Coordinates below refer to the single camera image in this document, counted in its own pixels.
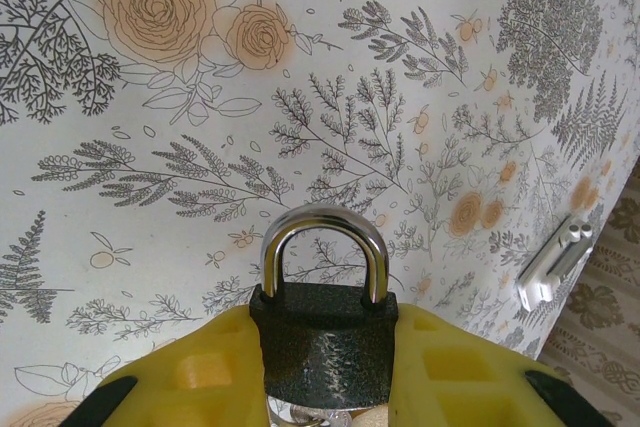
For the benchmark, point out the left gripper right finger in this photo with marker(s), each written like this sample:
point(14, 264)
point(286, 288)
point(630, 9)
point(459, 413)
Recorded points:
point(460, 382)

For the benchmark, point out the silver metal clamp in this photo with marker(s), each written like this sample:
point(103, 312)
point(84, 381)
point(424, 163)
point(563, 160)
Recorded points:
point(555, 262)

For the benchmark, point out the black padlock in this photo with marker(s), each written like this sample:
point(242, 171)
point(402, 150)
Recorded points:
point(325, 347)

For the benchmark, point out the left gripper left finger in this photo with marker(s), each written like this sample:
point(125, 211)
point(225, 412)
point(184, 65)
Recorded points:
point(200, 377)

